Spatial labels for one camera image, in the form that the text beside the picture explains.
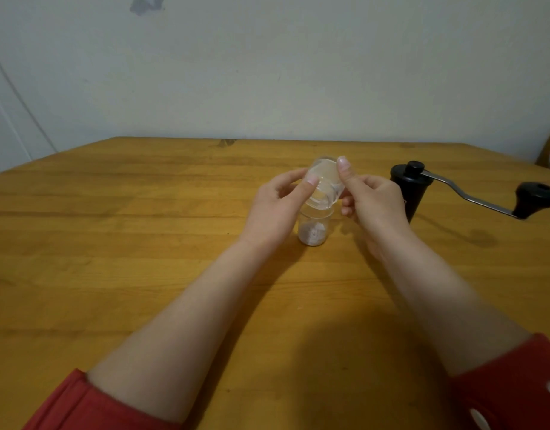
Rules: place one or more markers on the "person's right hand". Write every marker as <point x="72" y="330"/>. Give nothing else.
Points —
<point x="375" y="205"/>

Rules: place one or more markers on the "person's left hand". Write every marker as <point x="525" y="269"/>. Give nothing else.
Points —
<point x="270" y="214"/>

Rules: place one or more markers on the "black hand grinder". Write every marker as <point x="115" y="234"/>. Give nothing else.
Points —
<point x="414" y="188"/>

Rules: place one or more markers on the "clear plastic cup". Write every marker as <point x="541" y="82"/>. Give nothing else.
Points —
<point x="315" y="226"/>

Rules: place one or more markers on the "clear grinder jar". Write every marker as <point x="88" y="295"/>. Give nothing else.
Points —
<point x="326" y="183"/>

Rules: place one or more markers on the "person's right forearm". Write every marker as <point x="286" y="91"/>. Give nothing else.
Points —
<point x="449" y="309"/>

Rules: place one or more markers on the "person's left forearm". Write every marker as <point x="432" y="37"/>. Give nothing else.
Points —
<point x="190" y="335"/>

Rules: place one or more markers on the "red right sleeve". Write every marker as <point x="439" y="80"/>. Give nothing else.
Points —
<point x="503" y="389"/>

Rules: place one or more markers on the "red sleeve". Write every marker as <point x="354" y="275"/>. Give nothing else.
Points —
<point x="503" y="389"/>
<point x="87" y="405"/>

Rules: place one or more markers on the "red left sleeve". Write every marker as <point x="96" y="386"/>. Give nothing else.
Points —
<point x="87" y="405"/>

